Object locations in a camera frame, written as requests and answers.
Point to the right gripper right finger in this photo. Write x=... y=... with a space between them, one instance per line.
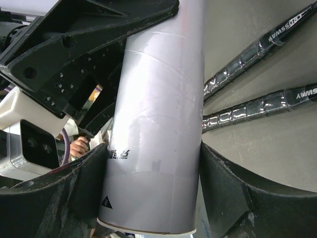
x=242 y=204

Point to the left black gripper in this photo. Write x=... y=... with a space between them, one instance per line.
x=64 y=60

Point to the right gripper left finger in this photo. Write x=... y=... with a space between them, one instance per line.
x=63 y=203

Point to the white shuttlecock tube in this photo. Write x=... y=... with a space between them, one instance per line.
x=151 y=178

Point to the right black badminton racket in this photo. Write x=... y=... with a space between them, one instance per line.
x=261 y=107

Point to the black badminton racket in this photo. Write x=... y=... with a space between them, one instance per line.
x=258 y=50
x=261 y=107

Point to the left black badminton racket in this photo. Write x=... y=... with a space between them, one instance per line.
x=258 y=50

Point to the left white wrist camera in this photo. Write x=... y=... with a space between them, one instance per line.
x=27 y=137

